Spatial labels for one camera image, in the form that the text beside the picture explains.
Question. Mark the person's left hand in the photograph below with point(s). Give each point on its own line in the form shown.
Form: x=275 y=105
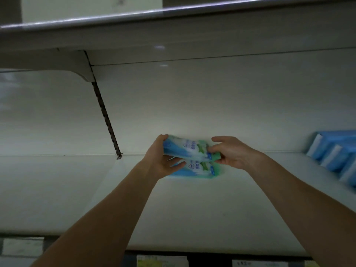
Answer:
x=158 y=161

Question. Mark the person's right hand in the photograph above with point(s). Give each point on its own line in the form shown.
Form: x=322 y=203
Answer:
x=239 y=154

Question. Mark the metal store shelving unit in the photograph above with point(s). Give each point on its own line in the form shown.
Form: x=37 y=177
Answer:
x=222 y=97

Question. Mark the person's right forearm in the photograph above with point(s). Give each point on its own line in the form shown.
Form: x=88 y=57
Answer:
x=306 y=219

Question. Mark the person's left forearm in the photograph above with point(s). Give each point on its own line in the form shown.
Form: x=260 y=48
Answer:
x=100 y=225

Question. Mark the blue packaged goods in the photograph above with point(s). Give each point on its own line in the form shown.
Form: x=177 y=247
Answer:
x=334 y=153

